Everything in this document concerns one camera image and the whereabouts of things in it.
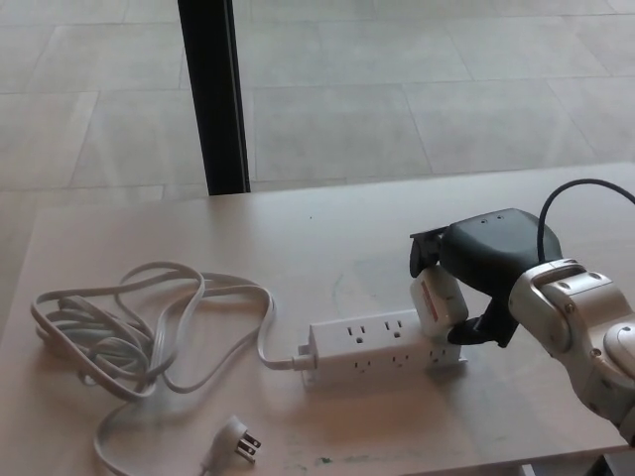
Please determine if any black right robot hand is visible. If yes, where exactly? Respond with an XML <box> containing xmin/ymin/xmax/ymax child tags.
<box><xmin>409</xmin><ymin>207</ymin><xmax>565</xmax><ymax>348</ymax></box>

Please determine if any white square charger adapter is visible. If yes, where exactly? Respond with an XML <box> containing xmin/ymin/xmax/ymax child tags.
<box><xmin>409</xmin><ymin>265</ymin><xmax>469</xmax><ymax>339</ymax></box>

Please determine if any dark under-desk object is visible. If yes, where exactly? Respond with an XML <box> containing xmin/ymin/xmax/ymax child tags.
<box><xmin>584</xmin><ymin>443</ymin><xmax>631</xmax><ymax>476</ymax></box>

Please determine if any white angled three-prong plug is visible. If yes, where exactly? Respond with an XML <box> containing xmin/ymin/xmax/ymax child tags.
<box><xmin>200</xmin><ymin>415</ymin><xmax>263</xmax><ymax>465</ymax></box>

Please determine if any white multi-outlet power strip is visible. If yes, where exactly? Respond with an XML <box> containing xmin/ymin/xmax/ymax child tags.
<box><xmin>296</xmin><ymin>309</ymin><xmax>468</xmax><ymax>392</ymax></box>

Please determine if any black vertical pillar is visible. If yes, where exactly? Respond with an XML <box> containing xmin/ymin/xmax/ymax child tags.
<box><xmin>177</xmin><ymin>0</ymin><xmax>251</xmax><ymax>196</ymax></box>

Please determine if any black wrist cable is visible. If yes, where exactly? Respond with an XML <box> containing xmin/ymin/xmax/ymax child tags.
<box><xmin>538</xmin><ymin>178</ymin><xmax>635</xmax><ymax>262</ymax></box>

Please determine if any white flat power cord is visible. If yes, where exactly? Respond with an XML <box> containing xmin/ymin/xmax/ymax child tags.
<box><xmin>30</xmin><ymin>261</ymin><xmax>312</xmax><ymax>476</ymax></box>

